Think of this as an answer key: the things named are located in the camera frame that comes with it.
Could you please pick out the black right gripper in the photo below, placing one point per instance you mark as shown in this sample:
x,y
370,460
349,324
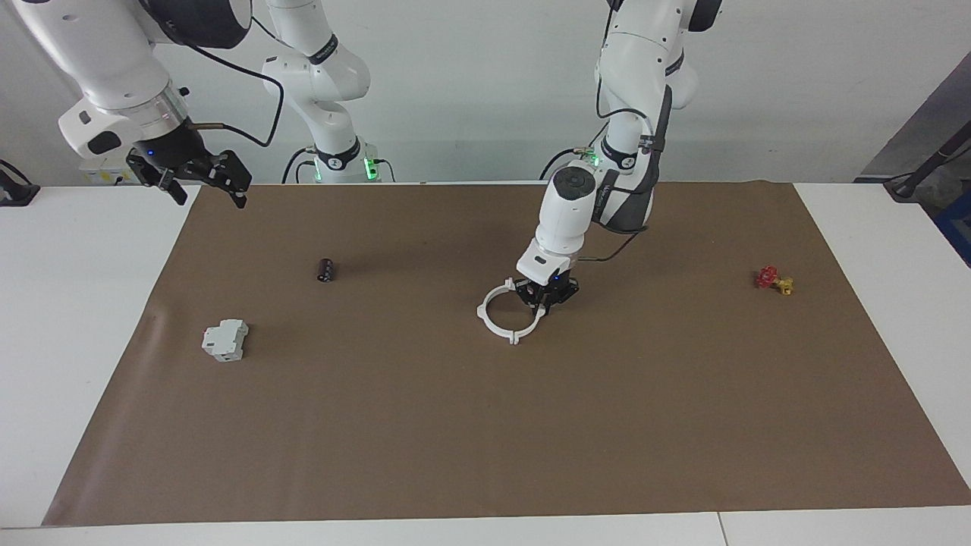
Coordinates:
x,y
178,148

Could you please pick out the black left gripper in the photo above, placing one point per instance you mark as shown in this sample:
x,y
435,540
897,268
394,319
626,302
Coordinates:
x,y
550,287

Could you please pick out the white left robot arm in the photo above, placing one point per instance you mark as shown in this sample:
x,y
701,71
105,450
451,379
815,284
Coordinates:
x,y
569,205

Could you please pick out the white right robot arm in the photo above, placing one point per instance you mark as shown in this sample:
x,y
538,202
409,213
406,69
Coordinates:
x,y
98,61

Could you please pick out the white power strip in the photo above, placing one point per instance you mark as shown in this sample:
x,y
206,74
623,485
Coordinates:
x,y
102,176

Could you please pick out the black cylindrical capacitor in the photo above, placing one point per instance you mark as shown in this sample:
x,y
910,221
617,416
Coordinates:
x,y
326,270

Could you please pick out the brown paper mat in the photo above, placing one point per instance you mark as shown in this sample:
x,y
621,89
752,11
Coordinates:
x,y
493,440

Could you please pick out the white circuit breaker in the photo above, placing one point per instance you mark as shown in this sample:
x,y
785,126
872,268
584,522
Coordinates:
x,y
225,340

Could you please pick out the black table clamp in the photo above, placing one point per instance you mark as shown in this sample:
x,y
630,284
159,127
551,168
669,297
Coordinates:
x,y
15,191

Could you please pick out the red yellow valve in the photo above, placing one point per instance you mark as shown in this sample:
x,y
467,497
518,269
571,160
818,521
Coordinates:
x,y
773,280

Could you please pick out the black stand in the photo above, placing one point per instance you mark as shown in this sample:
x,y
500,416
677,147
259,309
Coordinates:
x,y
922,171

